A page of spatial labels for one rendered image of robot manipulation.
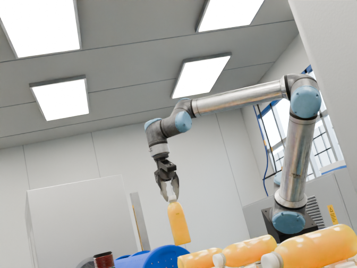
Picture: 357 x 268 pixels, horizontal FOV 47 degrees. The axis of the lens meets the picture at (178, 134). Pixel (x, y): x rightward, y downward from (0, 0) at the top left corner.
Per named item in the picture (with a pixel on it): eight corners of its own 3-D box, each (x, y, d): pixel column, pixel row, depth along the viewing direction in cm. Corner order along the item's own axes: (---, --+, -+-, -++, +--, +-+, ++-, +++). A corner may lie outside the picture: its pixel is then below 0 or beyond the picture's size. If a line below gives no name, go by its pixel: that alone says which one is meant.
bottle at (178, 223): (173, 245, 183) (163, 203, 187) (188, 241, 184) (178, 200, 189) (176, 244, 176) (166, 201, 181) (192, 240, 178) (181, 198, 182)
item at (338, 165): (334, 174, 342) (330, 165, 344) (353, 167, 321) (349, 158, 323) (322, 177, 338) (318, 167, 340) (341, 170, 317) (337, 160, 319)
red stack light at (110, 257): (112, 266, 139) (110, 254, 140) (117, 265, 133) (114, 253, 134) (93, 271, 136) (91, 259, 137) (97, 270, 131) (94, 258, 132)
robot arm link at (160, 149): (170, 142, 190) (150, 145, 187) (172, 152, 189) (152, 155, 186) (164, 147, 198) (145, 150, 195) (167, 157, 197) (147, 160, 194)
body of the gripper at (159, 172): (171, 182, 195) (165, 157, 198) (176, 178, 187) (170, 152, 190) (155, 184, 192) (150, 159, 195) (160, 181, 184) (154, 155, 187)
